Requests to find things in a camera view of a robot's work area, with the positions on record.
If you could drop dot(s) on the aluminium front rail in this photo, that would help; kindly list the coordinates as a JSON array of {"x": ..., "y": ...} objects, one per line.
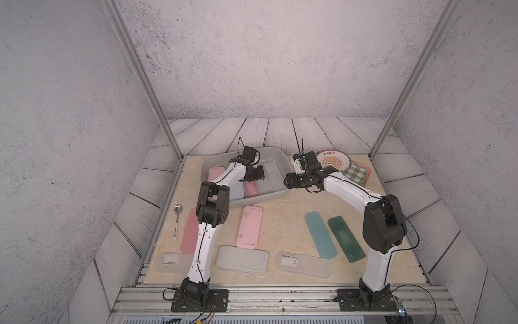
[{"x": 289, "y": 303}]

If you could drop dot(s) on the light blue pencil case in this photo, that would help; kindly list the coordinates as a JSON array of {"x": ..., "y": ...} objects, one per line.
[{"x": 237, "y": 191}]

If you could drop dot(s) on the clear case with label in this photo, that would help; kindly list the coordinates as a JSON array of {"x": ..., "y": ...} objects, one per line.
[{"x": 299, "y": 264}]

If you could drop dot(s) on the pink serving tray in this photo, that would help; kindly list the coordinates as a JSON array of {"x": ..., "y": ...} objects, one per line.
[{"x": 354, "y": 172}]

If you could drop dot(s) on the green checkered cloth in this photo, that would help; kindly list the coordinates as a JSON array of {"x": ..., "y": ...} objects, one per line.
[{"x": 357, "y": 173}]

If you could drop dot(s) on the dark green pencil case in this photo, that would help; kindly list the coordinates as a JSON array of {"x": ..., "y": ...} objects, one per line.
[{"x": 347, "y": 241}]

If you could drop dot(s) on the aluminium frame post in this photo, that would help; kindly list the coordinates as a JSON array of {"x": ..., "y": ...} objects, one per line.
[
  {"x": 419, "y": 68},
  {"x": 138, "y": 68}
]

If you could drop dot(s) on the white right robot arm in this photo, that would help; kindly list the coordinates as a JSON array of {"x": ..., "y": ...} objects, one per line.
[{"x": 383, "y": 229}]

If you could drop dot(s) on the translucent pink pencil case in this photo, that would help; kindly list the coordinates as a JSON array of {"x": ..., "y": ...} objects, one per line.
[{"x": 251, "y": 189}]

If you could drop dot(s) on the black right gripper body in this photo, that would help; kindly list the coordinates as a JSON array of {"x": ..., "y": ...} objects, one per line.
[{"x": 298, "y": 180}]

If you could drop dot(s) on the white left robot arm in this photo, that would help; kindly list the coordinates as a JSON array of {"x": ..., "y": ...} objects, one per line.
[{"x": 212, "y": 212}]

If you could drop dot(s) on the orange patterned plate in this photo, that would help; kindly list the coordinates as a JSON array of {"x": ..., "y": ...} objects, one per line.
[{"x": 336, "y": 159}]

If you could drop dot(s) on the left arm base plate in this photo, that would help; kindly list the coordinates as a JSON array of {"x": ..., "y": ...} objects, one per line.
[{"x": 208, "y": 300}]

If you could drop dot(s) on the aluminium frame post right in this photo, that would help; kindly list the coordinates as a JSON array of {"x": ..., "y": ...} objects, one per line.
[{"x": 419, "y": 68}]

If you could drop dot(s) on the grey flat pencil case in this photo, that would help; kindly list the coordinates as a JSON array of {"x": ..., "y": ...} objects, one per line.
[{"x": 243, "y": 260}]

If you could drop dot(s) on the teal pencil case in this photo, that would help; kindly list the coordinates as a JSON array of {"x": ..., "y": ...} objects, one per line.
[{"x": 321, "y": 236}]

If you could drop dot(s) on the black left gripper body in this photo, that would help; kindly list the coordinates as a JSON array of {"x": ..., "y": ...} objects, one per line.
[{"x": 255, "y": 173}]

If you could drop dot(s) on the grey plastic storage box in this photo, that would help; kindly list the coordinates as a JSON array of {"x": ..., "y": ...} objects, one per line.
[{"x": 267, "y": 154}]

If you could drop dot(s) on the aluminium frame post left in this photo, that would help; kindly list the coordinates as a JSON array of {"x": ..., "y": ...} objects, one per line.
[{"x": 138, "y": 68}]

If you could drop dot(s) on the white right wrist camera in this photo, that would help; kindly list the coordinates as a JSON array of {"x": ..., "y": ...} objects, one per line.
[{"x": 305, "y": 163}]

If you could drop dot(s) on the dark pink flat case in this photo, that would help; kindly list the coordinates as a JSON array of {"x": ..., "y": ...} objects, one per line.
[{"x": 190, "y": 234}]

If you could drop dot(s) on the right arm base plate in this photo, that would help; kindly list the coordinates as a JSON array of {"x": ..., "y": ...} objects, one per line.
[{"x": 356, "y": 300}]

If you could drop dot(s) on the clear case far left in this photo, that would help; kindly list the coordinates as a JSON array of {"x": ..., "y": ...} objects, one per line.
[{"x": 173, "y": 263}]

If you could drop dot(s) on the pale pink pencil case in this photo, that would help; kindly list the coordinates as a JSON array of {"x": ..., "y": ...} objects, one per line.
[{"x": 249, "y": 231}]

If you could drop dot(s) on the silver spoon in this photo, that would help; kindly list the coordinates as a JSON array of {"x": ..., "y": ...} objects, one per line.
[{"x": 178, "y": 211}]

